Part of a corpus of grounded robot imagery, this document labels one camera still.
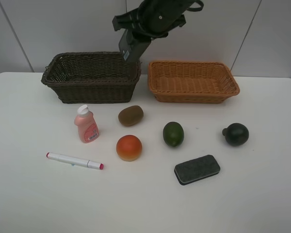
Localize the dark brown wicker basket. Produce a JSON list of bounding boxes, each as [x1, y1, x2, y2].
[[41, 51, 141, 104]]

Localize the dark purple mangosteen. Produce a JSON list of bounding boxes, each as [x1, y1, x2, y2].
[[222, 123, 249, 146]]

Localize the orange red round fruit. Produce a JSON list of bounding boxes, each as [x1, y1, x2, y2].
[[116, 135, 143, 162]]

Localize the grey felt board eraser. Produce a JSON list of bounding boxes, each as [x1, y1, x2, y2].
[[174, 155, 221, 185]]

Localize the brown kiwi fruit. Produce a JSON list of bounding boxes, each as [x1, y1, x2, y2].
[[118, 105, 144, 127]]

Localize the pink bottle white cap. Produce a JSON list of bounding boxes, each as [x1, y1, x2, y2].
[[74, 104, 99, 143]]

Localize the white marker pink caps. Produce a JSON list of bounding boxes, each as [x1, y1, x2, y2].
[[46, 152, 104, 170]]

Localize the green avocado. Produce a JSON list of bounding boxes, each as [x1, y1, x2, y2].
[[163, 122, 184, 148]]

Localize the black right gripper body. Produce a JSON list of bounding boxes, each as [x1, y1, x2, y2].
[[112, 8, 186, 39]]

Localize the orange wicker basket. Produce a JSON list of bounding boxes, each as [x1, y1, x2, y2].
[[148, 61, 240, 104]]

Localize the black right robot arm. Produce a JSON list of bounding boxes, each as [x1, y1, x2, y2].
[[112, 0, 204, 39]]

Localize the dark green cleanser bottle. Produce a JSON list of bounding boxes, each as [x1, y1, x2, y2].
[[118, 29, 151, 63]]

